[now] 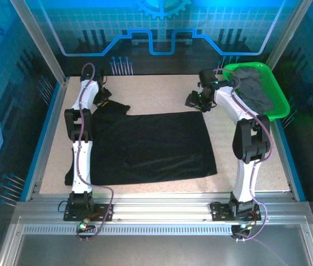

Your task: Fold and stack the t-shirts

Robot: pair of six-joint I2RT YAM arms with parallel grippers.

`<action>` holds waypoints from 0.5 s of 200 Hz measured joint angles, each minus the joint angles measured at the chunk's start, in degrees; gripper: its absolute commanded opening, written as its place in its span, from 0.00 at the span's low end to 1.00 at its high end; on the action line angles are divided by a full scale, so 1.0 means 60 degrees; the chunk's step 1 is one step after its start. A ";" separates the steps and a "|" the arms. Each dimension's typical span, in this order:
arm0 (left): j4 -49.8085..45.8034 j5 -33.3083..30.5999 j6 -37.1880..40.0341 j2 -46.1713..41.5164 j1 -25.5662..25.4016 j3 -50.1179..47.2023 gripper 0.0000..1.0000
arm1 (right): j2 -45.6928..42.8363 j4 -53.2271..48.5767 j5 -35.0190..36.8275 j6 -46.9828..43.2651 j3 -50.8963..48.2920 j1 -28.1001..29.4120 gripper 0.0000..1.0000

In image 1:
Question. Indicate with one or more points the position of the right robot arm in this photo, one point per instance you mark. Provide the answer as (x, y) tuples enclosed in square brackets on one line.
[(242, 180)]

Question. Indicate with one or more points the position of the green plastic basket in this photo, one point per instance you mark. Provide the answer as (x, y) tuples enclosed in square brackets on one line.
[(281, 95)]

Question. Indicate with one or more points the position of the black t-shirt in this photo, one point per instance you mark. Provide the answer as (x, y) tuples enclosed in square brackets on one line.
[(151, 147)]

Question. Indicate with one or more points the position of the small LED circuit board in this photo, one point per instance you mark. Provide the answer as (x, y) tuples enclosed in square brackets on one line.
[(85, 227), (241, 228)]

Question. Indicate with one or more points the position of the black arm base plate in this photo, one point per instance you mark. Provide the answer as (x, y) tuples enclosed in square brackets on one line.
[(220, 212), (103, 213)]

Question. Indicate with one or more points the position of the crumpled dark t-shirt pile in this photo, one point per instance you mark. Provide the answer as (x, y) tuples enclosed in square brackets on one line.
[(256, 91)]

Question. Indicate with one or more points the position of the aluminium mounting rail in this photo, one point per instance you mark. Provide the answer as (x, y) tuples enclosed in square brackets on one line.
[(159, 206)]

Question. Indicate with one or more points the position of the grey metal panel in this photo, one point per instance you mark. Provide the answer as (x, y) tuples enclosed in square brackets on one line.
[(156, 252)]

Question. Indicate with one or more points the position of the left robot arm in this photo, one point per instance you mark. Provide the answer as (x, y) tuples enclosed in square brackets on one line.
[(85, 166)]

